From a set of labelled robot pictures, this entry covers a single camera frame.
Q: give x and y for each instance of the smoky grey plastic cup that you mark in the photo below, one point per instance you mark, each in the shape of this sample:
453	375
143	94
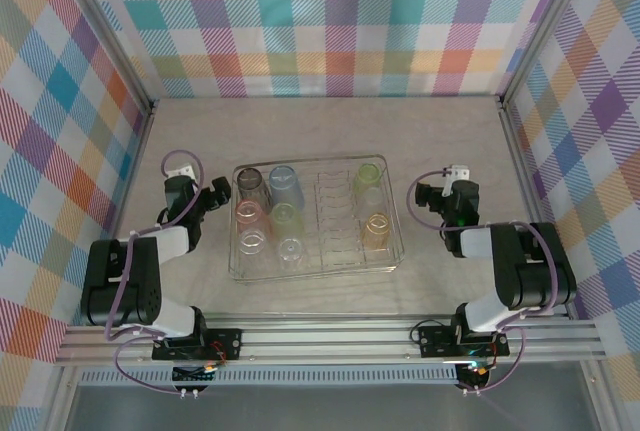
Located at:
250	183

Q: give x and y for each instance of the pink plastic cup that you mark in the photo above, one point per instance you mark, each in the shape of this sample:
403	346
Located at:
251	216

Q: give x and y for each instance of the wide clear plastic cup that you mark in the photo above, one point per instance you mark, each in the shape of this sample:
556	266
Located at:
255	242

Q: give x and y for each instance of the orange plastic cup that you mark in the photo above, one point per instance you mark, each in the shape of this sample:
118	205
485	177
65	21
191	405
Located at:
376	232

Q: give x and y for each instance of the tall yellow-green textured cup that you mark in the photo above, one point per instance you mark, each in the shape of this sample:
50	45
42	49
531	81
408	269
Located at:
367	178

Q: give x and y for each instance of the blue plastic cup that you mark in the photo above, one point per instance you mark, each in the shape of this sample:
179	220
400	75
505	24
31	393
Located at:
286	185

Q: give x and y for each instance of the small green plastic cup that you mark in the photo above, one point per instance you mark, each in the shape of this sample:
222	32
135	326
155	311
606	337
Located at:
286	218

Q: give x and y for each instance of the small clear plastic cup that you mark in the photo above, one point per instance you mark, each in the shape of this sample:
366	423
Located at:
291	253

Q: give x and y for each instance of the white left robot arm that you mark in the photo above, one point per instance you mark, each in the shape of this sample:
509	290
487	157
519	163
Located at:
120	281

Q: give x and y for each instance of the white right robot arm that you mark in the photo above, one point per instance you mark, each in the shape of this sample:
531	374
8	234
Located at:
530	271

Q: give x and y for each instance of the aluminium frame bar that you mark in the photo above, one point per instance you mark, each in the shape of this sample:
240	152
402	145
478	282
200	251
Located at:
135	161
515	151

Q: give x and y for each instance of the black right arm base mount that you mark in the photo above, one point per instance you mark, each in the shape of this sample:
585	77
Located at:
435	341

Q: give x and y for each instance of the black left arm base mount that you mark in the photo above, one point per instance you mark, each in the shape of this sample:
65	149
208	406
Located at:
225	343

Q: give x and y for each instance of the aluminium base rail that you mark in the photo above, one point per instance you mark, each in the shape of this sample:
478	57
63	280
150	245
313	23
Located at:
325	341

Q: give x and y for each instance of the aluminium frame post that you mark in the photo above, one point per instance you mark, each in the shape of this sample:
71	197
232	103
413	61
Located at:
600	396
545	31
110	36
60	396

